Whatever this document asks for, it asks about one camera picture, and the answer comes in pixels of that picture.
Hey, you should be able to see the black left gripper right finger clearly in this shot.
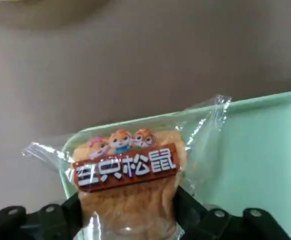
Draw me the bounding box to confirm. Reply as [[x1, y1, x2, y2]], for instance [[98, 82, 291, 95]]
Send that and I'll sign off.
[[172, 187, 291, 240]]

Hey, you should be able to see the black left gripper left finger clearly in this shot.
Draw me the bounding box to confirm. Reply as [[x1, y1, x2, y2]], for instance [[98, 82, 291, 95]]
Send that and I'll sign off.
[[0, 192, 83, 240]]

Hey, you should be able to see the green rectangular tray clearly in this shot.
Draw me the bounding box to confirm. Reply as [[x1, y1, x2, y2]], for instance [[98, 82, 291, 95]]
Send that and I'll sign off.
[[59, 88, 291, 240]]

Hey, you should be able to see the clear-wrapped bread pack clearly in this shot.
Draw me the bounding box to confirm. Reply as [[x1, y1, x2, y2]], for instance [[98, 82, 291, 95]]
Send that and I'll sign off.
[[21, 94, 234, 240]]

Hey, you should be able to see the yellow round plate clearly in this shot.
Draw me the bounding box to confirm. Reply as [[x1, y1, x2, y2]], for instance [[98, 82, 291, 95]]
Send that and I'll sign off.
[[10, 0, 66, 3]]

